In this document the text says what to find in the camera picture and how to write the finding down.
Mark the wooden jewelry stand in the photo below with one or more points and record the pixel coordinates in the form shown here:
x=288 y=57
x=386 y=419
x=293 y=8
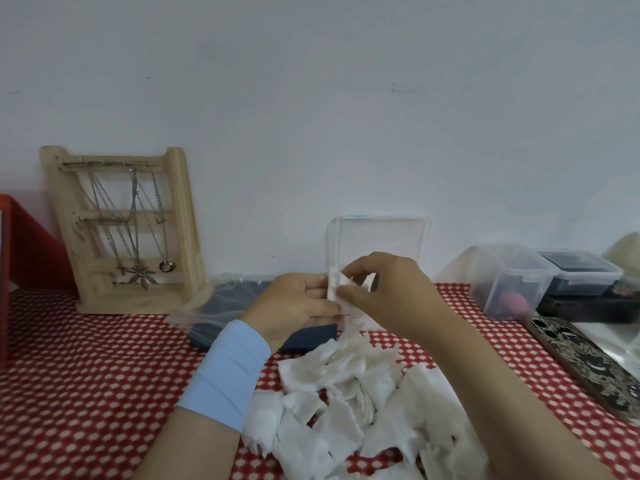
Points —
x=190 y=219

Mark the pile of white cotton pads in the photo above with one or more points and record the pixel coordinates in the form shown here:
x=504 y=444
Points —
x=360 y=404

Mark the clear container with black contents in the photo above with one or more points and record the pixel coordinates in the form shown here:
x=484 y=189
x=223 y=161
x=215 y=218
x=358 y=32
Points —
x=580 y=269

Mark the phone with patterned case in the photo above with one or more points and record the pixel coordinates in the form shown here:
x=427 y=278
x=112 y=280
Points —
x=585 y=364

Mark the person's right hand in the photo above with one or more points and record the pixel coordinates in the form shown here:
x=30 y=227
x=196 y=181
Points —
x=400 y=299

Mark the person's left forearm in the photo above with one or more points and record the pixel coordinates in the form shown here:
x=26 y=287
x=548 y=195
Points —
x=195 y=444

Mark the clear plastic bag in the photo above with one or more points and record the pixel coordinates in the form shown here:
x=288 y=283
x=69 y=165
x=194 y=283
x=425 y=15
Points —
x=210 y=307

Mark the beige plastic tub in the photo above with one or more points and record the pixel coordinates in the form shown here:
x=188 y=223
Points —
x=625 y=254

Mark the dark blue pouch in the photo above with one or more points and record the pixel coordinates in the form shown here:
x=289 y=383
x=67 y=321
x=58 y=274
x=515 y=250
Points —
x=310 y=339

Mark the clear lidded plastic container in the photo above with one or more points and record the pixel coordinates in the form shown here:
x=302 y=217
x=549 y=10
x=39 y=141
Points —
x=510 y=267

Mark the pink makeup sponge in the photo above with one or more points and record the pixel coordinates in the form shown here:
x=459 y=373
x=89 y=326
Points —
x=512 y=302

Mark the person's left hand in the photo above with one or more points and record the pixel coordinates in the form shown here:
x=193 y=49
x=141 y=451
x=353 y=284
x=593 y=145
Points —
x=285 y=307

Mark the clear cotton pad box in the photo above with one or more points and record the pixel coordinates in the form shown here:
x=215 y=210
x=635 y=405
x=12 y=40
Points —
x=380 y=237

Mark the red checkered tablecloth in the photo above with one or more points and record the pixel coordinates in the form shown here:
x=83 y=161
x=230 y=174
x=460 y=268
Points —
x=100 y=384

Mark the person's right forearm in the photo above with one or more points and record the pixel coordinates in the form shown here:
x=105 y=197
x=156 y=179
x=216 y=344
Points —
x=510 y=404

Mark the white cloth square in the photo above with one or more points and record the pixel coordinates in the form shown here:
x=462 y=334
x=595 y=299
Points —
x=334 y=284

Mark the light blue wristband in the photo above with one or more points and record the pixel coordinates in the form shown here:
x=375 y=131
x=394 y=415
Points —
x=225 y=377

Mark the black tray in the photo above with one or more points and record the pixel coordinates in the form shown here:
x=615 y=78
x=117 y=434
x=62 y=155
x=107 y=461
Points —
x=590 y=309

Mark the red framed mirror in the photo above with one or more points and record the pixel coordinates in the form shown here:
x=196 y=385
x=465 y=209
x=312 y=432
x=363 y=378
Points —
x=35 y=259

